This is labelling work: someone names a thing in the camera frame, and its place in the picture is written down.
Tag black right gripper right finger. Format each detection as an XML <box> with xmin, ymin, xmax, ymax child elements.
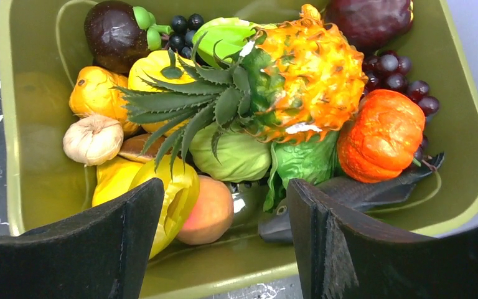
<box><xmin>287</xmin><ymin>179</ymin><xmax>478</xmax><ymax>298</ymax></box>

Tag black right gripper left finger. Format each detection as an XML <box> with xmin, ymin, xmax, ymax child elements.
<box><xmin>0</xmin><ymin>178</ymin><xmax>164</xmax><ymax>298</ymax></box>

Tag orange toy pumpkin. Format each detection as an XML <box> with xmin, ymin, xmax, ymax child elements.
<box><xmin>337</xmin><ymin>89</ymin><xmax>426</xmax><ymax>183</ymax></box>

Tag dark red toy grapes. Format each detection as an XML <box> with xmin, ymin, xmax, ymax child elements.
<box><xmin>360</xmin><ymin>50</ymin><xmax>441</xmax><ymax>162</ymax></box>

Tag dark toy fish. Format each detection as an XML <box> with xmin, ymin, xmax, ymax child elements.
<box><xmin>258</xmin><ymin>152</ymin><xmax>445</xmax><ymax>244</ymax></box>

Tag green toy lettuce leaf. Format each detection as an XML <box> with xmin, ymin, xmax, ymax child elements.
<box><xmin>263</xmin><ymin>131</ymin><xmax>344</xmax><ymax>212</ymax></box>

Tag yellow toy starfruit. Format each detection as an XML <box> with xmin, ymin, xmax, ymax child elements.
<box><xmin>92</xmin><ymin>154</ymin><xmax>200</xmax><ymax>258</ymax></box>

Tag toy garlic bulb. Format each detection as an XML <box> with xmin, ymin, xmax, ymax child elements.
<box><xmin>62</xmin><ymin>115</ymin><xmax>124</xmax><ymax>166</ymax></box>

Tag toy peach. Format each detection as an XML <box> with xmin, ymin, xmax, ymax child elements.
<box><xmin>176</xmin><ymin>175</ymin><xmax>234</xmax><ymax>245</ymax></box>

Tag green toy cabbage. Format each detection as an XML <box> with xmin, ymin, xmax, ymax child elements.
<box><xmin>189</xmin><ymin>123</ymin><xmax>271</xmax><ymax>183</ymax></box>

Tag orange yellow toy pear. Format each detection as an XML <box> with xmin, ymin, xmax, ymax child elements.
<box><xmin>68</xmin><ymin>66</ymin><xmax>139</xmax><ymax>136</ymax></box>

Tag toy pineapple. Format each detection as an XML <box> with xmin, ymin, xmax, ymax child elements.
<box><xmin>120</xmin><ymin>4</ymin><xmax>368</xmax><ymax>162</ymax></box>

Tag yellow toy bell pepper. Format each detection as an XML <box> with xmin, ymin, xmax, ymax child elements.
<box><xmin>123</xmin><ymin>50</ymin><xmax>210</xmax><ymax>141</ymax></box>

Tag dark purple toy mangosteen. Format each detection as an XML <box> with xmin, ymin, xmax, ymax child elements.
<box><xmin>84</xmin><ymin>1</ymin><xmax>172</xmax><ymax>74</ymax></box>

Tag olive green plastic bin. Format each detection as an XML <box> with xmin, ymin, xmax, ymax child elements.
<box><xmin>0</xmin><ymin>1</ymin><xmax>478</xmax><ymax>298</ymax></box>

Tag dark maroon toy fruit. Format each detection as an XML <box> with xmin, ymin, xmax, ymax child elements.
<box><xmin>324</xmin><ymin>0</ymin><xmax>414</xmax><ymax>53</ymax></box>

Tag toy blueberries cluster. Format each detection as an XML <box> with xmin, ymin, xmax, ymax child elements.
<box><xmin>167</xmin><ymin>13</ymin><xmax>205</xmax><ymax>59</ymax></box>

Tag light green toy vegetable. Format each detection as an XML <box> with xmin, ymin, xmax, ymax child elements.
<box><xmin>192</xmin><ymin>17</ymin><xmax>276</xmax><ymax>68</ymax></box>

